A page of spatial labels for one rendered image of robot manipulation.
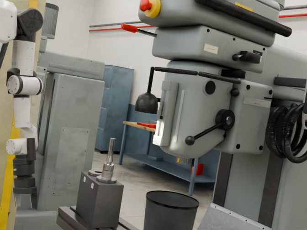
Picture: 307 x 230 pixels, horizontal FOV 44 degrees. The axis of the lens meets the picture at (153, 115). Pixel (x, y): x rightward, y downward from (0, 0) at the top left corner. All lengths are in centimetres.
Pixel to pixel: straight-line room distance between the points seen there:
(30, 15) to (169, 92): 73
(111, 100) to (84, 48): 303
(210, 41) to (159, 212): 224
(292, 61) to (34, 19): 105
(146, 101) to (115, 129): 755
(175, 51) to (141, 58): 765
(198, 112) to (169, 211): 207
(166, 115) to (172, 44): 23
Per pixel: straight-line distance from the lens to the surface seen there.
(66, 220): 183
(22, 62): 168
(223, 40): 123
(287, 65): 153
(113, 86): 853
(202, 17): 115
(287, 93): 154
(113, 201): 166
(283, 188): 153
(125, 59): 940
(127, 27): 124
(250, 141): 138
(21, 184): 171
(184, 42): 120
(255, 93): 136
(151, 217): 329
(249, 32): 131
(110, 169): 165
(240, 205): 164
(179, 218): 323
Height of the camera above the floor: 150
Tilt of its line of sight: 3 degrees down
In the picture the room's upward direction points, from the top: 9 degrees clockwise
